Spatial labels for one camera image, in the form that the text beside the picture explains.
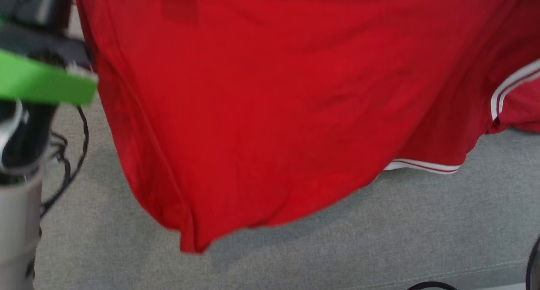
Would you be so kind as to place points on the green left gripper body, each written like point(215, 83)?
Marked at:
point(42, 83)

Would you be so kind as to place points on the red white sports jersey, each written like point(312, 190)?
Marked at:
point(274, 112)

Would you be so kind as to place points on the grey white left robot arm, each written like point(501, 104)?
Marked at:
point(17, 222)

